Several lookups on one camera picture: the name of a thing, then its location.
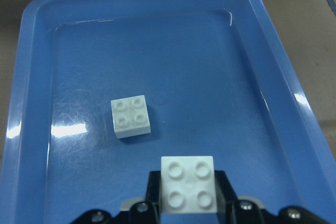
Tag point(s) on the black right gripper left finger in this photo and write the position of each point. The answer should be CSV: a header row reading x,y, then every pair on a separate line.
x,y
153,197

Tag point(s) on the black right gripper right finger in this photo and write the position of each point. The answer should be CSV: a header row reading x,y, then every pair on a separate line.
x,y
225,197

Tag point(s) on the white block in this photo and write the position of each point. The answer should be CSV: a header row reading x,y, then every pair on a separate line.
x,y
130,117
188,185

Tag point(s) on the blue plastic tray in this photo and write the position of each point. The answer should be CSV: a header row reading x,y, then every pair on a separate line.
x,y
216,80

